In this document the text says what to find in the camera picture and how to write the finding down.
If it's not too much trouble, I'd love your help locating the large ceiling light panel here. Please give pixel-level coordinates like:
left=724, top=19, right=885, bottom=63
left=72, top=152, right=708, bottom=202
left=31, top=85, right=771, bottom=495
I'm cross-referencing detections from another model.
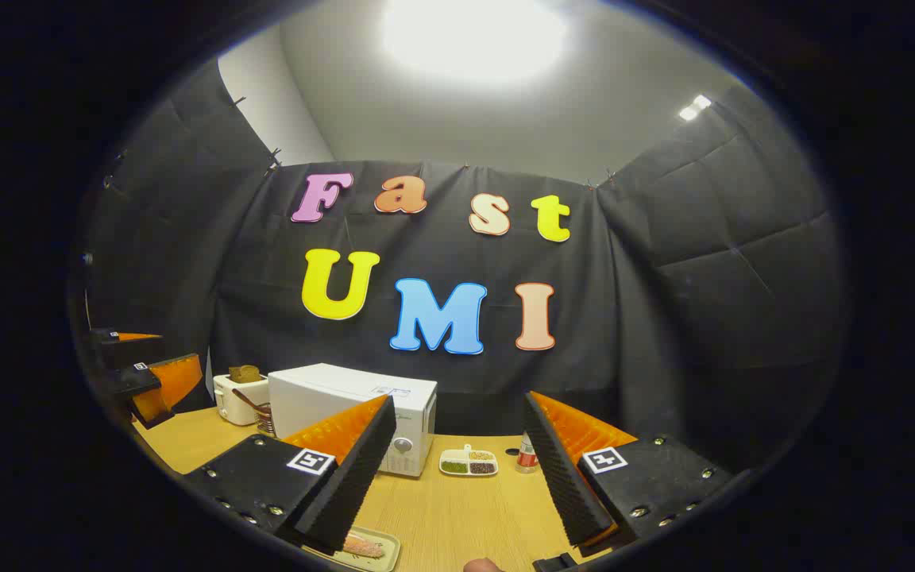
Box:
left=382, top=0, right=569, bottom=82

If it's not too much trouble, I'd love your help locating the divided white dish of beans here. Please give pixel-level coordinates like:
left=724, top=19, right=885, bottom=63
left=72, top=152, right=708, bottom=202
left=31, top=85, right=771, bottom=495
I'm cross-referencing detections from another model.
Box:
left=438, top=445, right=500, bottom=477

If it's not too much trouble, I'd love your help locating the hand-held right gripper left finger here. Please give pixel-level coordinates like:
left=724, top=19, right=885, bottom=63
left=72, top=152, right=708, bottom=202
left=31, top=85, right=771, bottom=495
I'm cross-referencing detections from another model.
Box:
left=183, top=395, right=397, bottom=555

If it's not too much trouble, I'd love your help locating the white toaster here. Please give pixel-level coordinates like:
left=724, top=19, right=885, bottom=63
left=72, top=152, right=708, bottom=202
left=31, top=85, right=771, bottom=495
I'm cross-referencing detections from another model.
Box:
left=213, top=373, right=270, bottom=426

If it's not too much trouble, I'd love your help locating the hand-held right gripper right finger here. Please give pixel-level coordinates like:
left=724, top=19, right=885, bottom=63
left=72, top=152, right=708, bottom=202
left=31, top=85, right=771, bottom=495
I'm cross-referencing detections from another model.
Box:
left=523, top=391, right=732, bottom=549

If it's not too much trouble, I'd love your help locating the cream plastic tray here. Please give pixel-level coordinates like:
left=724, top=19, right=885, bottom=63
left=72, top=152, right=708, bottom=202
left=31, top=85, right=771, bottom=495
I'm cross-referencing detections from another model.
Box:
left=303, top=526, right=401, bottom=572

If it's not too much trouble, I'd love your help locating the white microwave oven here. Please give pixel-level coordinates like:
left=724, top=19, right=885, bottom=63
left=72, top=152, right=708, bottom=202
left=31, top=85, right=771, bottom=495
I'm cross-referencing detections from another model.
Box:
left=268, top=363, right=438, bottom=477

